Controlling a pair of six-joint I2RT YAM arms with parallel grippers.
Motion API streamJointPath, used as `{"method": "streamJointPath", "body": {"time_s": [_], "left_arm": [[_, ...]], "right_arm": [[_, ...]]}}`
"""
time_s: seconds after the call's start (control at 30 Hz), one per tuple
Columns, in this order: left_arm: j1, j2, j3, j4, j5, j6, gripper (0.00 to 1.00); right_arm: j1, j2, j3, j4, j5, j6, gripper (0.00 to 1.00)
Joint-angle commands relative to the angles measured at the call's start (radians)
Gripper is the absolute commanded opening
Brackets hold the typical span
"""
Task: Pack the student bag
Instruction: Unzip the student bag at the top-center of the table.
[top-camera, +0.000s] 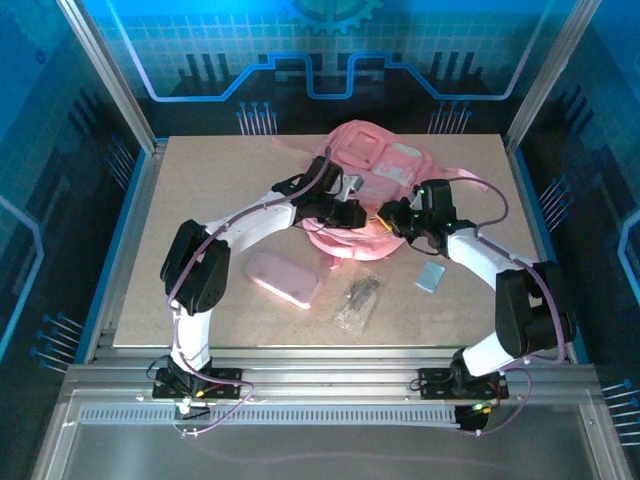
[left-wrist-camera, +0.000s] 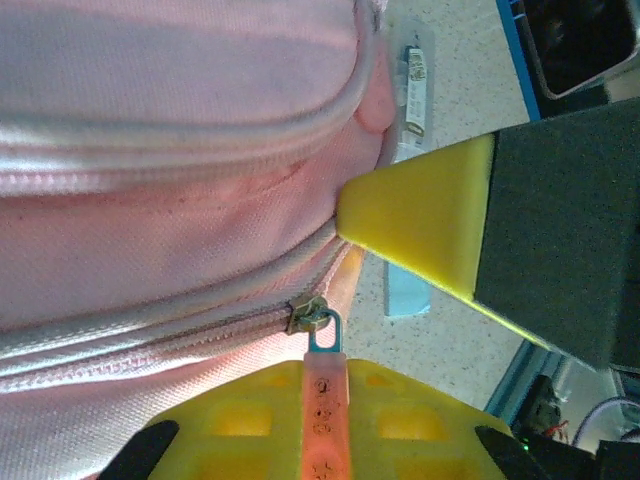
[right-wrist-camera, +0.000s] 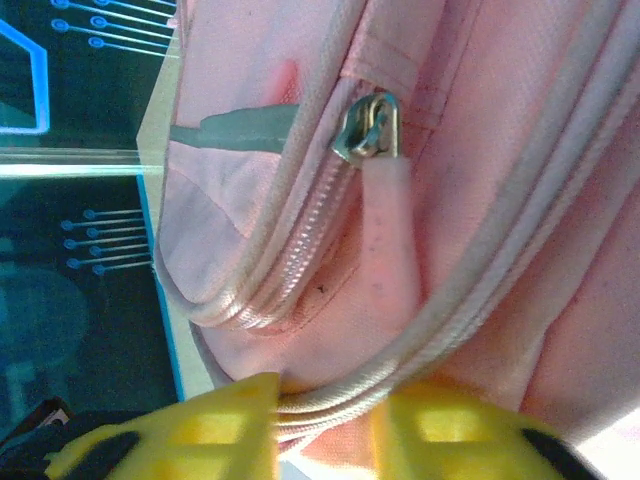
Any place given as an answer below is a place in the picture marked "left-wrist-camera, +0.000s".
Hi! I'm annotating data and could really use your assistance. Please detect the pink student backpack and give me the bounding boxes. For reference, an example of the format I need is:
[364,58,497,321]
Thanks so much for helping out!
[0,0,396,480]

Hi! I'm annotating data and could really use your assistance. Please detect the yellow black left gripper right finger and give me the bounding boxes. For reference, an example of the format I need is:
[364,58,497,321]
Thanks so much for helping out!
[345,357,551,480]

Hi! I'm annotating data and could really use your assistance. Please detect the light blue eraser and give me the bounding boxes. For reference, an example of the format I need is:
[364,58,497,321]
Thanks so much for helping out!
[382,259,434,319]

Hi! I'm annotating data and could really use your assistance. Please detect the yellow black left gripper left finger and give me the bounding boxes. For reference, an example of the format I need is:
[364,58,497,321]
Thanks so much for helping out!
[99,359,309,480]

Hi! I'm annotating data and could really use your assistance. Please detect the clear plastic stationery bag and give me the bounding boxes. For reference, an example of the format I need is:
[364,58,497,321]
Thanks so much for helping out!
[387,14,439,166]

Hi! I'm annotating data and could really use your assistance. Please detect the pink rubber zipper pull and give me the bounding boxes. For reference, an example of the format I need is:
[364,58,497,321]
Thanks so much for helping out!
[285,293,352,480]

